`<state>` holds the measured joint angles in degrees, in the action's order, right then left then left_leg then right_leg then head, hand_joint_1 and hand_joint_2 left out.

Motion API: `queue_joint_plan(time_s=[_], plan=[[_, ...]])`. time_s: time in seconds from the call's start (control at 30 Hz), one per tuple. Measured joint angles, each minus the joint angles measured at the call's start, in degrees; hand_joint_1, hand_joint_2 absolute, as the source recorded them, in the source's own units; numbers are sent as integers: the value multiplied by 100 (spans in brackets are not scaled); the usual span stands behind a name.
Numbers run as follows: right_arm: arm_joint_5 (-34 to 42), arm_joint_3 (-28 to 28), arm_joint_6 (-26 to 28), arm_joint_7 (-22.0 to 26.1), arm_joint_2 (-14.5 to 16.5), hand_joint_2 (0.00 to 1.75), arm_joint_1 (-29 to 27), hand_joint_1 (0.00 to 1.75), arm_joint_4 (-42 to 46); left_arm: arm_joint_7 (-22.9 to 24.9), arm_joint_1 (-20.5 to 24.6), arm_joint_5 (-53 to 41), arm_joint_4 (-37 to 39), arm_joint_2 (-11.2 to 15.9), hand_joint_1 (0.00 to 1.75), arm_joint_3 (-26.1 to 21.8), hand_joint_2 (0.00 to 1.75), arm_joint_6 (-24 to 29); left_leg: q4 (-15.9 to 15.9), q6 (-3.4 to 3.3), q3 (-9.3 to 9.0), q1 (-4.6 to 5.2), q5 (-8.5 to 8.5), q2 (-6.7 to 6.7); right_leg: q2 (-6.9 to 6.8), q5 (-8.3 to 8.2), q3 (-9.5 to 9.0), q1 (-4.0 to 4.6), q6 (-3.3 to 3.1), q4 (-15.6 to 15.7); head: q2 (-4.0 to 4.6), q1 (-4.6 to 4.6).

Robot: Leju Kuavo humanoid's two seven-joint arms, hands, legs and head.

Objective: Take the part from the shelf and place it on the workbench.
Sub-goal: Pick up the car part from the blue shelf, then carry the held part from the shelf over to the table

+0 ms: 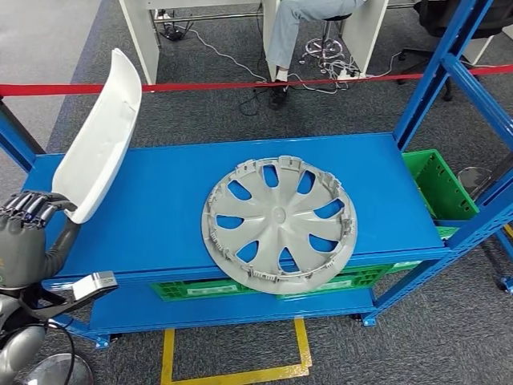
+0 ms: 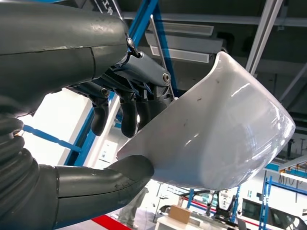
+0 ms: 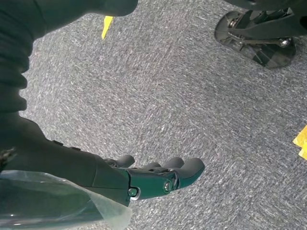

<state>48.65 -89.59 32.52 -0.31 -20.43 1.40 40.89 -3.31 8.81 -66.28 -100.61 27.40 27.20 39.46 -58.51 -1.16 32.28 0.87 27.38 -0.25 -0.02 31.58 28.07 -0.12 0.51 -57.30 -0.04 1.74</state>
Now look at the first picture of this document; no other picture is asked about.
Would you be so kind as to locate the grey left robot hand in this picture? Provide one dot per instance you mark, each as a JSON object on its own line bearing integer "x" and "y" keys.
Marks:
{"x": 19, "y": 250}

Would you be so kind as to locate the white curved plastic part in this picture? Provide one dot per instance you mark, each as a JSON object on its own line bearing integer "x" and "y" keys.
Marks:
{"x": 100, "y": 149}

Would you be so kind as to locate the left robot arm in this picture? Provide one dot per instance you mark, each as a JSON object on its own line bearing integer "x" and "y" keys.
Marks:
{"x": 19, "y": 353}

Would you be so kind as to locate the green plastic crate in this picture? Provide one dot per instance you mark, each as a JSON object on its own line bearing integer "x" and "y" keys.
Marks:
{"x": 180, "y": 291}
{"x": 352, "y": 276}
{"x": 440, "y": 186}

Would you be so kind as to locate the yellow floor tape outline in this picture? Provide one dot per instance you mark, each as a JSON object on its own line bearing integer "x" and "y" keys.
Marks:
{"x": 167, "y": 356}
{"x": 508, "y": 231}

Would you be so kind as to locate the red barrier belt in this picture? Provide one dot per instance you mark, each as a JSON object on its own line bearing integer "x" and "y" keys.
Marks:
{"x": 200, "y": 86}

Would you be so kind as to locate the black power adapter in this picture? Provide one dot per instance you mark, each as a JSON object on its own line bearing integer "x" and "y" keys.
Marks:
{"x": 172, "y": 32}

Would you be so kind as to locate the grey wheel hubcap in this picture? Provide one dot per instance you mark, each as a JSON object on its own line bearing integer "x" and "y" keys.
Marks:
{"x": 276, "y": 215}

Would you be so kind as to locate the person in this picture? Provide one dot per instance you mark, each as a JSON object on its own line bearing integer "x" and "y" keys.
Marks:
{"x": 284, "y": 32}

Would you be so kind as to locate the chrome stool black seat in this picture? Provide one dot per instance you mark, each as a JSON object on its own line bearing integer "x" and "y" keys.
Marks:
{"x": 338, "y": 17}

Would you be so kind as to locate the black office chair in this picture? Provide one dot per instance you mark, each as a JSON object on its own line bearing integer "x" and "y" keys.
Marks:
{"x": 432, "y": 16}

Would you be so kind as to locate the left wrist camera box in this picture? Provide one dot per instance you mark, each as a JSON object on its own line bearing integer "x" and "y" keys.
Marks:
{"x": 94, "y": 281}

